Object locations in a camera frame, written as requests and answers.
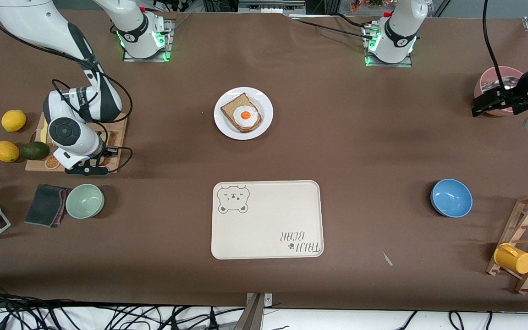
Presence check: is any white round plate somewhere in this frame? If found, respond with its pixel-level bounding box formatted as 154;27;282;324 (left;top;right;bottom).
214;87;274;141

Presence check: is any beige bear print tray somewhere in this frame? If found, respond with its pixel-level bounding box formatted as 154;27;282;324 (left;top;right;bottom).
211;180;325;260

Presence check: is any dark grey folded cloth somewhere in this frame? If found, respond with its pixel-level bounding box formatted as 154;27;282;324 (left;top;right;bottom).
24;184;67;228

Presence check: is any pink bowl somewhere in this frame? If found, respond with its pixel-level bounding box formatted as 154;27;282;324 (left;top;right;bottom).
474;66;528;116

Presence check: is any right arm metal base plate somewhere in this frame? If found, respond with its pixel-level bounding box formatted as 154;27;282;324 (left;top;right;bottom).
122;18;174;63

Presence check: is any toy fried egg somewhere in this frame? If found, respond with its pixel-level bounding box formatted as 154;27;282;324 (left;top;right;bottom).
233;105;260;129

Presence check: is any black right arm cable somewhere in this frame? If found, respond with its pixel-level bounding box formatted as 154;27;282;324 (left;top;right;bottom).
51;69;134;176

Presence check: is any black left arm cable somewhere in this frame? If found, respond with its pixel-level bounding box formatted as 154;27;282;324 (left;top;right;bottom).
482;0;508;92

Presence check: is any mint green bowl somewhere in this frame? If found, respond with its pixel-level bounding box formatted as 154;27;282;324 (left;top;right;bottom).
66;184;105;219

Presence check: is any green toy avocado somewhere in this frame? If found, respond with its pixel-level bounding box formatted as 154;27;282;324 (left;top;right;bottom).
19;141;50;161

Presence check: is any yellow toy lemon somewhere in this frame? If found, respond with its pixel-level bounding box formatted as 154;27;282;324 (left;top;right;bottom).
0;140;20;163
1;110;27;133

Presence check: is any wooden mug rack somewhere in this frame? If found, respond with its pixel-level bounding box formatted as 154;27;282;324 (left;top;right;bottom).
485;193;528;295

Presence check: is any yellow mug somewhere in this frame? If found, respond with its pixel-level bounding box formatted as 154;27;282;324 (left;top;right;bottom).
494;243;528;275

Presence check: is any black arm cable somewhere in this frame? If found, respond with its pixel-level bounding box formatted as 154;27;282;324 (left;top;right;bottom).
51;69;134;176
482;0;508;92

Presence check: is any blue bowl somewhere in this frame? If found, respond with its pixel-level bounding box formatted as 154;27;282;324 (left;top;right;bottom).
430;179;473;218

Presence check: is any grey metal bracket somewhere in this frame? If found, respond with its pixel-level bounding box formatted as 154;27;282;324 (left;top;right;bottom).
232;292;274;330

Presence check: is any bread slice under egg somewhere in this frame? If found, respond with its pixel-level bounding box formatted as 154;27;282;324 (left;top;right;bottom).
220;93;263;133

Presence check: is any bamboo cutting board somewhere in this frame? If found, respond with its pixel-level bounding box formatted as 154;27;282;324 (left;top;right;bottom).
25;113;128;174

